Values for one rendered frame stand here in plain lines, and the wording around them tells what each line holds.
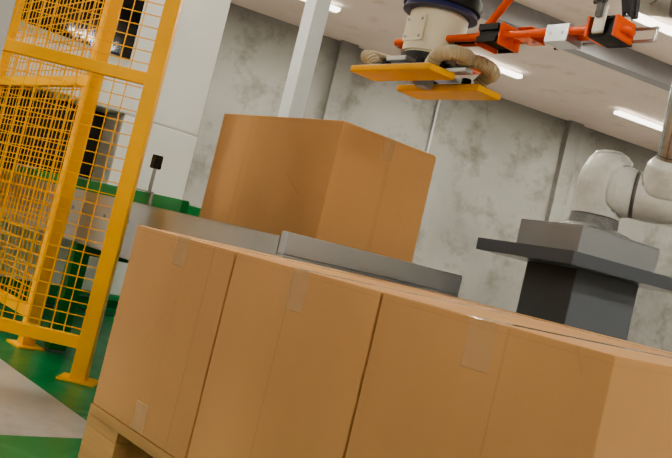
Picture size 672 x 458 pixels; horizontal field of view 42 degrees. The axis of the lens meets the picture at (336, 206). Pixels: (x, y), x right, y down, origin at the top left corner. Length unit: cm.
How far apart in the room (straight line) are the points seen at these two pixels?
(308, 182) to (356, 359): 120
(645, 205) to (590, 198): 16
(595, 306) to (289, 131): 107
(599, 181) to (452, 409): 174
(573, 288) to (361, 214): 69
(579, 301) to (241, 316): 141
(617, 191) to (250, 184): 114
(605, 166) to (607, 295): 40
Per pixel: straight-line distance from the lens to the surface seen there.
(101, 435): 195
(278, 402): 146
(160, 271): 184
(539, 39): 231
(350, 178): 245
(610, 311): 282
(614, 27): 211
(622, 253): 277
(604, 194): 284
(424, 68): 233
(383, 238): 257
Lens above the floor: 58
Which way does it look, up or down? 3 degrees up
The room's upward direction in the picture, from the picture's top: 14 degrees clockwise
